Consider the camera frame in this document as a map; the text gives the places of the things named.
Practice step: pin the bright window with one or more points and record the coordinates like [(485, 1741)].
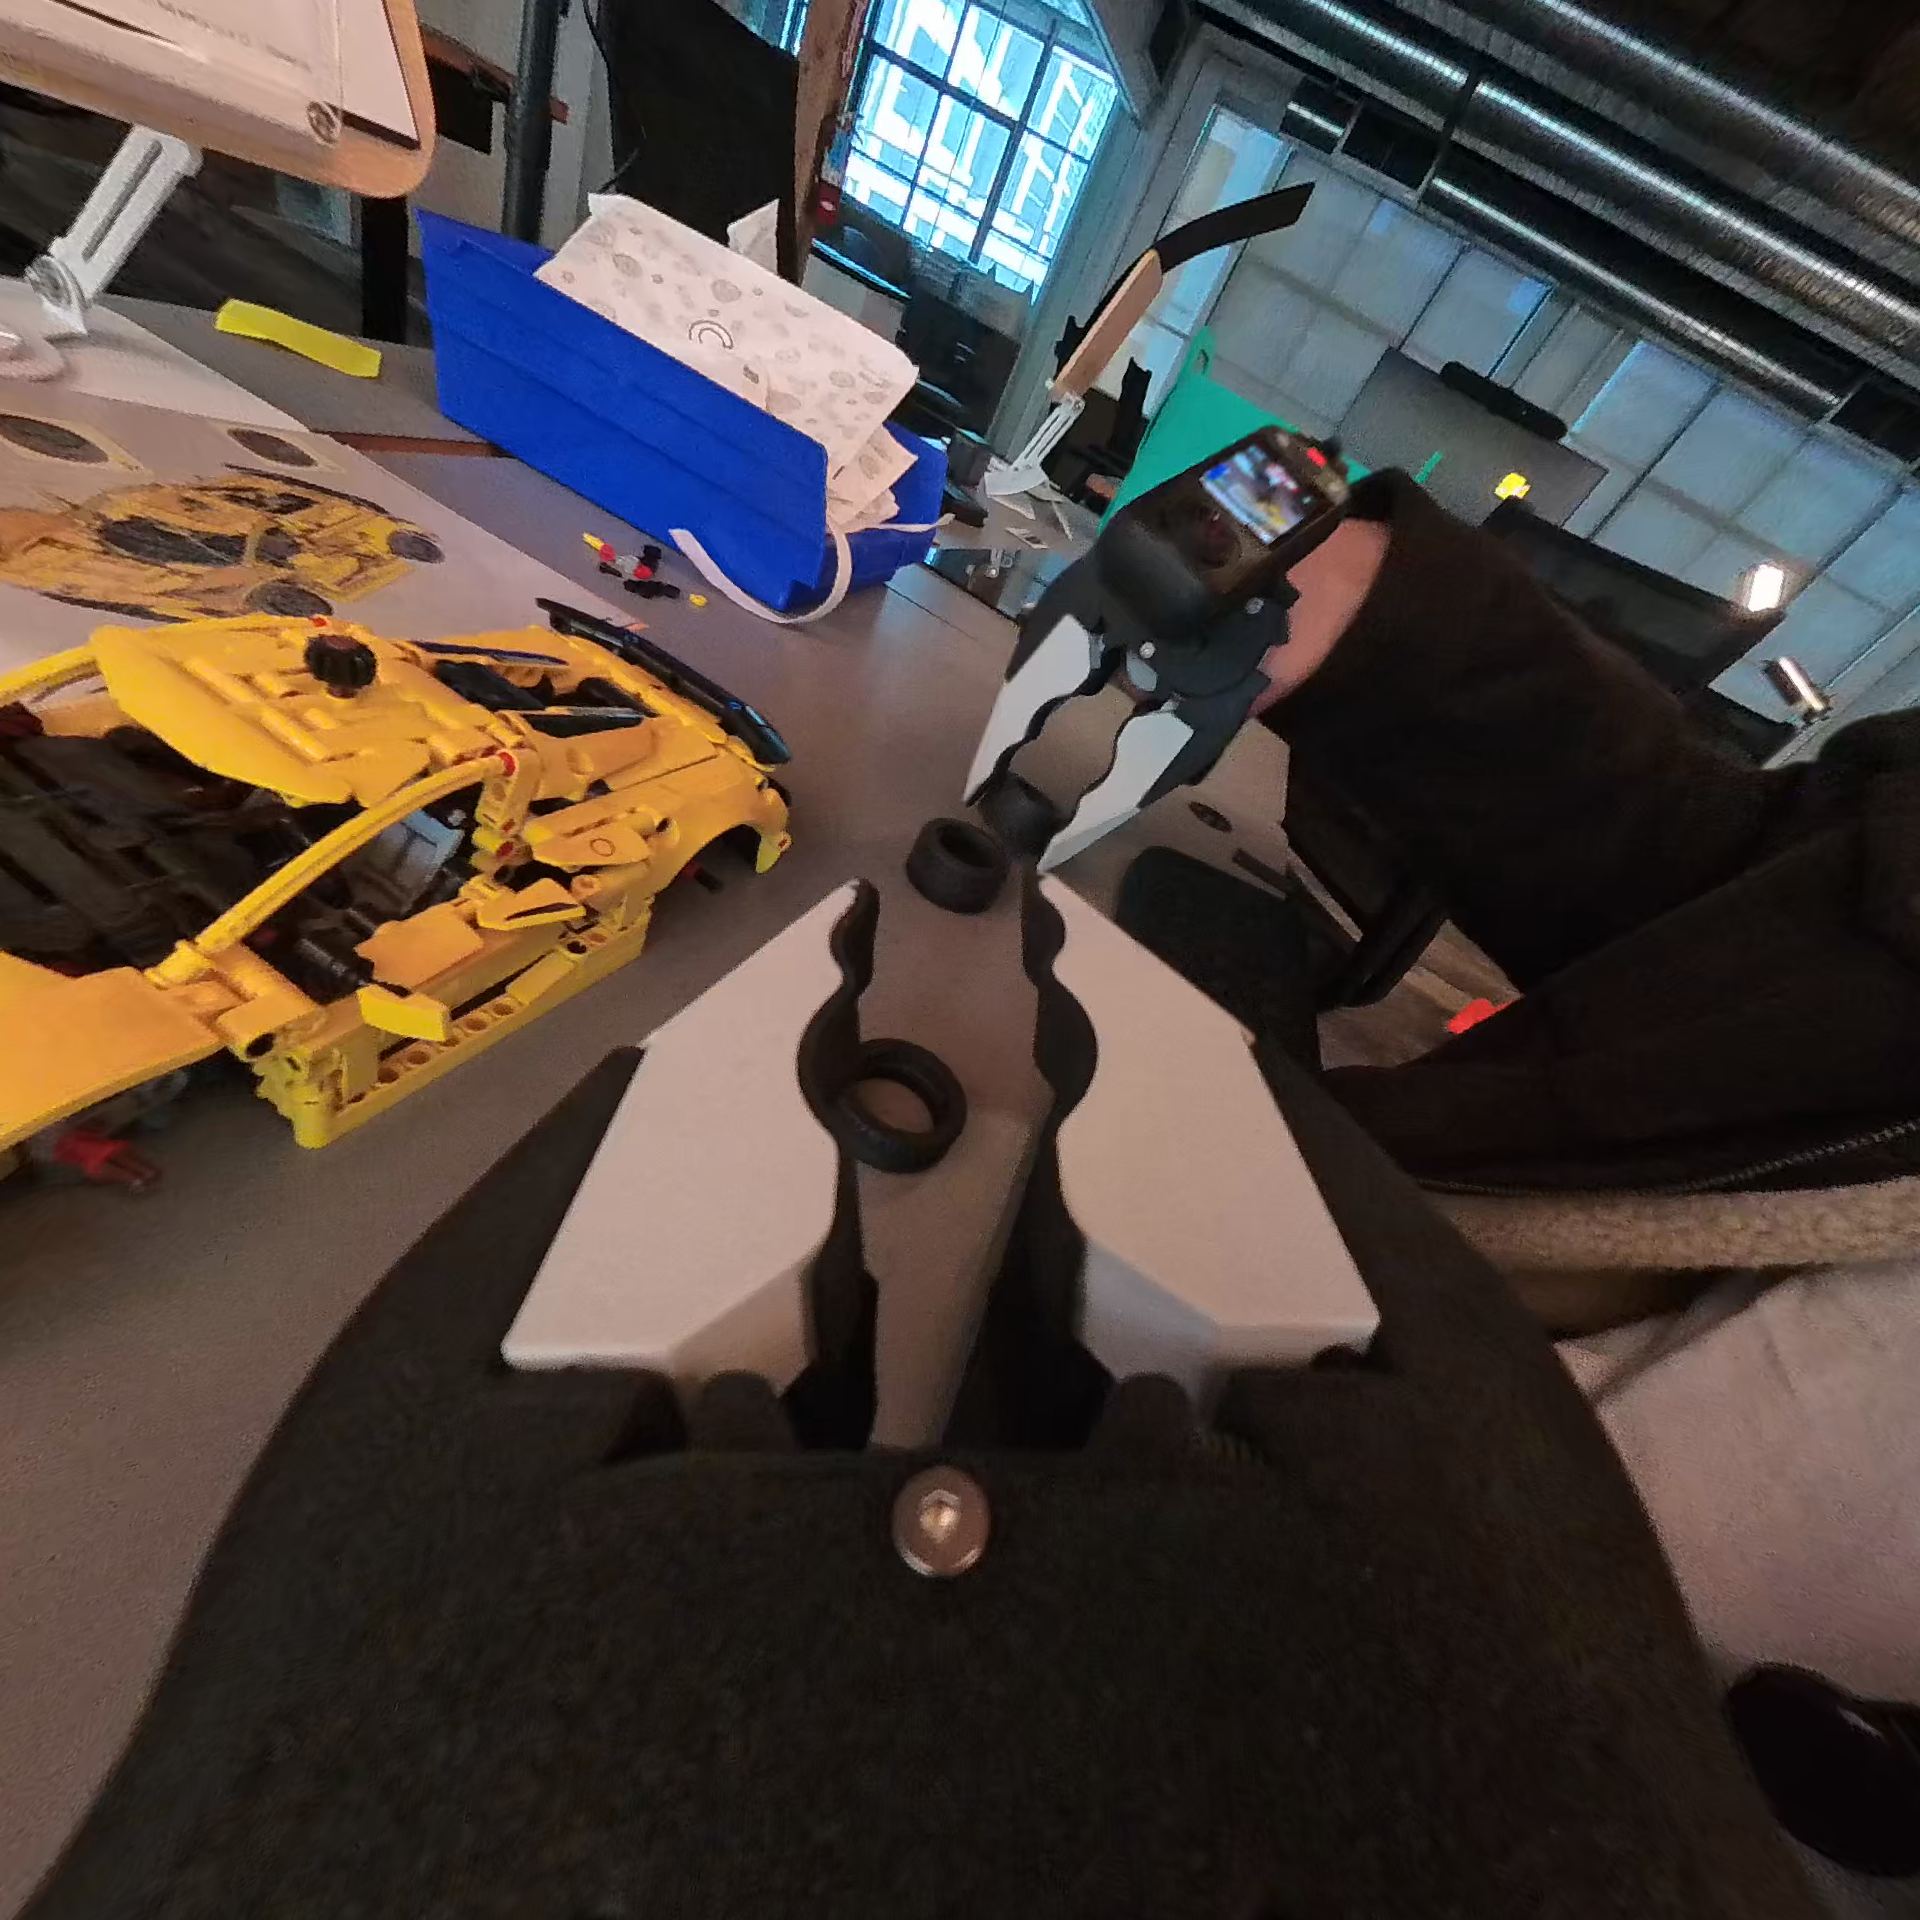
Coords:
[(974, 136)]

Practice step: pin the dark tilted panel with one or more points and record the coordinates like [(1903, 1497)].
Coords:
[(1622, 600)]

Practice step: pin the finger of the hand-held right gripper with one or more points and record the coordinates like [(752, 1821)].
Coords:
[(1037, 692), (1147, 758)]

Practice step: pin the person's right hand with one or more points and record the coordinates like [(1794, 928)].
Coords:
[(1328, 600)]

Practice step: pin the grey shirt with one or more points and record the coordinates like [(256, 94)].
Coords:
[(1769, 1441)]

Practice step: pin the cluster of small loose bricks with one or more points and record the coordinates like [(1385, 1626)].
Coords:
[(638, 567)]

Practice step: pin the yellow toy brick car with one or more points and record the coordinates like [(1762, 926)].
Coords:
[(376, 721)]

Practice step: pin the silver ceiling duct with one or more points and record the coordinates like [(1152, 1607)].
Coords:
[(1575, 136)]

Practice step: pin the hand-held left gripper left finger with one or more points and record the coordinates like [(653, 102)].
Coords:
[(662, 1201)]

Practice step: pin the grey desk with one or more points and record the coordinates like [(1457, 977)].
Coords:
[(225, 1319)]

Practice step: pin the blue plastic bin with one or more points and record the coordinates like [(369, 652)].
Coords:
[(600, 406)]

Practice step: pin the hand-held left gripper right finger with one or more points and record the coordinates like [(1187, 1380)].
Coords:
[(1214, 1201)]

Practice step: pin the black toy car tyre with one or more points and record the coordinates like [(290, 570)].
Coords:
[(1027, 825), (930, 1149), (938, 886)]

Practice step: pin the teal green box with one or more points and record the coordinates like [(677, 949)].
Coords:
[(1177, 421)]

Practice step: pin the wheel picture instruction booklet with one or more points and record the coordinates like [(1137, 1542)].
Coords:
[(376, 494)]

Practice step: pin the small yellow object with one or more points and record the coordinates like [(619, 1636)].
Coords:
[(299, 340)]

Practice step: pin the black standing panel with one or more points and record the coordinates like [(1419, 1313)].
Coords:
[(691, 106)]

